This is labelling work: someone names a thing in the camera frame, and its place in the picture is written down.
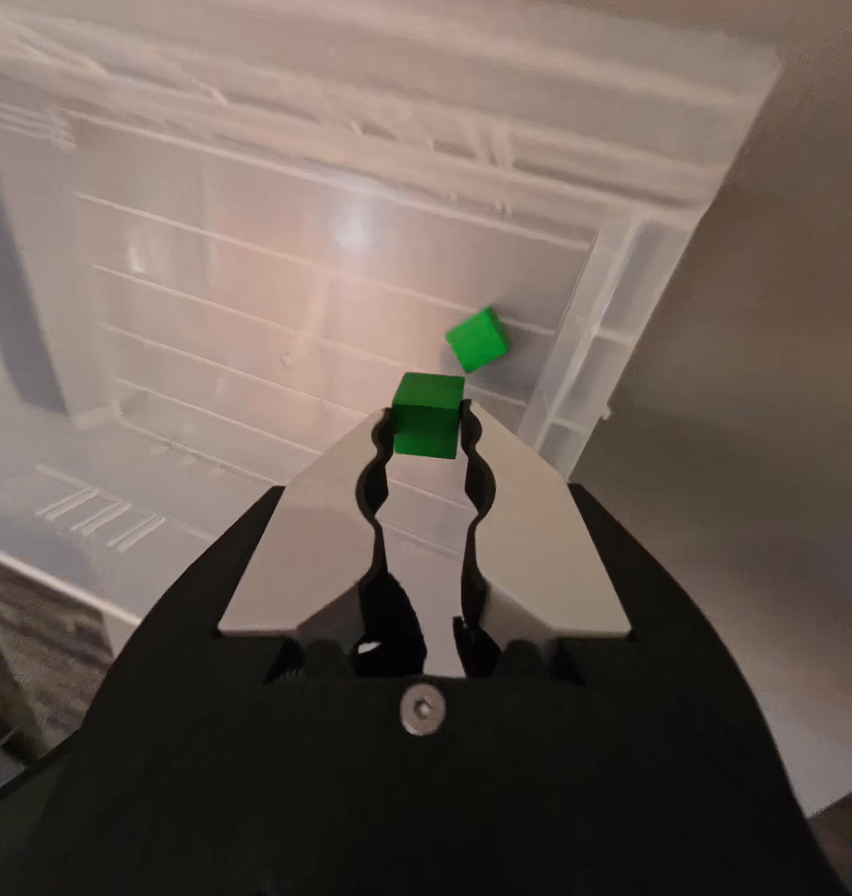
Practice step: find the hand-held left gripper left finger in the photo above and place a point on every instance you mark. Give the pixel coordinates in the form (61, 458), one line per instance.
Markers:
(307, 560)

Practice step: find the clear plastic bin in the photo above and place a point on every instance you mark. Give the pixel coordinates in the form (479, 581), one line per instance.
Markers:
(223, 294)

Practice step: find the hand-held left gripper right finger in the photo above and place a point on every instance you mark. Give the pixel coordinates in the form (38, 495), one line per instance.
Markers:
(545, 560)

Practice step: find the green cube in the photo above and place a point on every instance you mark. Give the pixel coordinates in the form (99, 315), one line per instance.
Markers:
(476, 341)
(426, 420)

